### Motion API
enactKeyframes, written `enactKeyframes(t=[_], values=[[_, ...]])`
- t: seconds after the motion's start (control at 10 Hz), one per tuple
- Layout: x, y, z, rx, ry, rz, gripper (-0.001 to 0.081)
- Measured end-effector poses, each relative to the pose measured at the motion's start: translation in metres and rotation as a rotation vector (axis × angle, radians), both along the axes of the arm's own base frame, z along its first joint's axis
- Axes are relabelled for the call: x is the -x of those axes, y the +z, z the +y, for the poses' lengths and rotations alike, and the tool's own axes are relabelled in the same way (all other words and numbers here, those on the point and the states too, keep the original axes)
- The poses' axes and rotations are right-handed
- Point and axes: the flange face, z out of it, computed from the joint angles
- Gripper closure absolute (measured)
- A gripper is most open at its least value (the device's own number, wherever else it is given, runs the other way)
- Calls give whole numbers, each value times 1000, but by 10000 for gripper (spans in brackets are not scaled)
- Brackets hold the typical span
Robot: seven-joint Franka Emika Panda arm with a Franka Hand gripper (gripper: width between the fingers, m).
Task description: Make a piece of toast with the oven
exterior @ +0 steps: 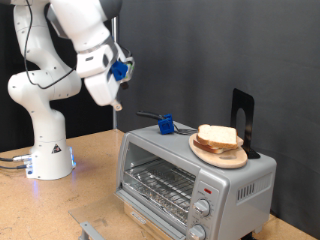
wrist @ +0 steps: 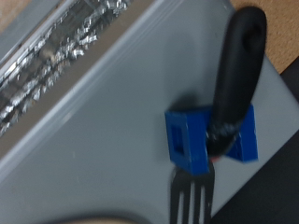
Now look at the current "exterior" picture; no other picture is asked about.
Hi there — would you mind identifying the round wooden cutting board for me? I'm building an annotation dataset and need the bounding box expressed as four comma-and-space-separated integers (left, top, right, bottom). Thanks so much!
188, 132, 249, 169

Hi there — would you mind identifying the dark grey backdrop curtain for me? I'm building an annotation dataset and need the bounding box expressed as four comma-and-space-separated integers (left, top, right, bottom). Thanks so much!
116, 0, 320, 239

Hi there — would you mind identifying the metal oven wire rack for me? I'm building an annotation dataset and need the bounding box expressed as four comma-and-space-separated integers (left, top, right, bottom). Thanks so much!
123, 159, 197, 221

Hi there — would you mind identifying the black metal bookend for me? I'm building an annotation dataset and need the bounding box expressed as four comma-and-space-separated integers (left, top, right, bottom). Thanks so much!
230, 88, 262, 160

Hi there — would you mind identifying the black backdrop curtain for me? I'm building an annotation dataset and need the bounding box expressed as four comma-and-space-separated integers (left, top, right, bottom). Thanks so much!
0, 0, 114, 153

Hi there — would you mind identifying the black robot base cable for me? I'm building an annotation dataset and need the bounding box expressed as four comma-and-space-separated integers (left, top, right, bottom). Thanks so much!
0, 153, 33, 163
0, 163, 29, 171

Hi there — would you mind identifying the silver oven knob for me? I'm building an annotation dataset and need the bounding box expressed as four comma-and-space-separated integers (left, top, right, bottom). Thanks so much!
188, 224, 208, 240
193, 199, 212, 218

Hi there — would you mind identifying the aluminium foil oven tray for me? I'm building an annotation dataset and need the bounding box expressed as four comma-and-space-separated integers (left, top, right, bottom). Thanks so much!
123, 166, 193, 224

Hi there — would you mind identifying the metal spatula with blue block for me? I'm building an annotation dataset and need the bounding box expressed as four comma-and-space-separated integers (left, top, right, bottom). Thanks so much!
136, 110, 198, 136

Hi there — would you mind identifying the silver toaster oven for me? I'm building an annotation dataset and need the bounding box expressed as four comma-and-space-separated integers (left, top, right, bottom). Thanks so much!
114, 121, 278, 240

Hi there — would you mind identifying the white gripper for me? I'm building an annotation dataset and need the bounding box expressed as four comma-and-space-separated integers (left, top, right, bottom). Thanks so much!
76, 43, 130, 112

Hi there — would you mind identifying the glass oven door with handle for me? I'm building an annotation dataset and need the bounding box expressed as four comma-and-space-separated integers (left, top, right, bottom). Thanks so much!
68, 190, 178, 240

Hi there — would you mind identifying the vertical metal pole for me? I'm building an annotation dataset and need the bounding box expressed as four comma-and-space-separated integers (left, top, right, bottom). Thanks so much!
110, 16, 119, 130

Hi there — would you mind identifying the white wrist camera blue mount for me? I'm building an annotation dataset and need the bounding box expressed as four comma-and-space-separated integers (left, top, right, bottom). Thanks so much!
110, 54, 136, 84

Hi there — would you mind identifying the wooden riser under oven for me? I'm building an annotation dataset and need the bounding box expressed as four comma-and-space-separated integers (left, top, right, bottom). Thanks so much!
123, 203, 176, 240

